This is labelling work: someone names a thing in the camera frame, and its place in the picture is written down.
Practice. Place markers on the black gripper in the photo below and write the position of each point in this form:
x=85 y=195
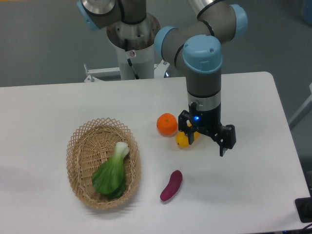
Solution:
x=209 y=124

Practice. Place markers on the green bok choy vegetable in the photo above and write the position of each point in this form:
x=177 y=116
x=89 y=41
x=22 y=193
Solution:
x=110 y=178

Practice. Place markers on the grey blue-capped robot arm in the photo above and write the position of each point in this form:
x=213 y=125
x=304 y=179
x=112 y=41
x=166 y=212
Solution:
x=194 y=51

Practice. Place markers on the woven wicker basket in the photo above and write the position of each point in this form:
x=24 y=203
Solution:
x=90 y=146

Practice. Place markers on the yellow lemon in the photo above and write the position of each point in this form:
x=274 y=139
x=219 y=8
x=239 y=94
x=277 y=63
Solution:
x=182 y=140

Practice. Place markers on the orange tangerine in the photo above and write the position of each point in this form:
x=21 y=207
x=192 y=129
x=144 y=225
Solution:
x=167 y=124

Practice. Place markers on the purple sweet potato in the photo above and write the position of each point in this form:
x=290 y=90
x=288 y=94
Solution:
x=172 y=187

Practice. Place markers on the black device at table edge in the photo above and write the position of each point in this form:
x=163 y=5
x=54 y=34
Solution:
x=304 y=209

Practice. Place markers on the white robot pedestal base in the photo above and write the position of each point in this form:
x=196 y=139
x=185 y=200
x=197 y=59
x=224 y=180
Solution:
x=134 y=45

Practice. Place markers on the white frame at right edge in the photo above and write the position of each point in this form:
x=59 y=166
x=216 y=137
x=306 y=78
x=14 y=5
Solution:
x=302 y=111

